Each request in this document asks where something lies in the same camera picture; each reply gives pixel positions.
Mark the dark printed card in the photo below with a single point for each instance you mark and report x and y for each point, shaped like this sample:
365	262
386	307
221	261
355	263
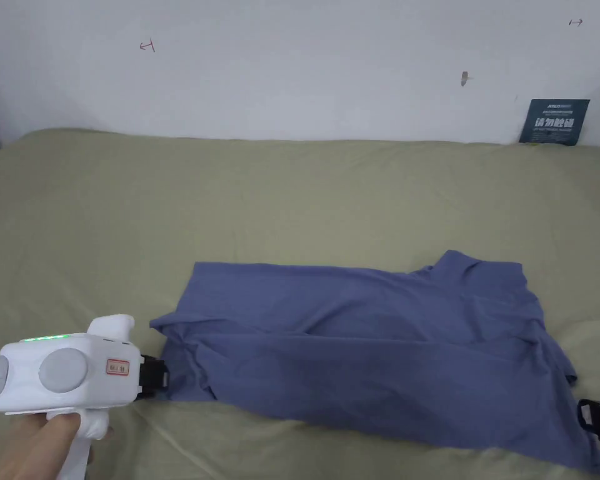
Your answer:
555	122

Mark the dark blue shirt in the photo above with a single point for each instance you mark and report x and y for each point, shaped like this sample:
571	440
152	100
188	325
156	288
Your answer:
360	345

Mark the person's left hand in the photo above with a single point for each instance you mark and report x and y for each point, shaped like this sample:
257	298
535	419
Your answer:
35	445

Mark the bed with pale green sheet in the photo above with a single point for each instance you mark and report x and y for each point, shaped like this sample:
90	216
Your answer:
130	215

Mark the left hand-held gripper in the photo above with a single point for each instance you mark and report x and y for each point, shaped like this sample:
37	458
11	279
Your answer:
65	370

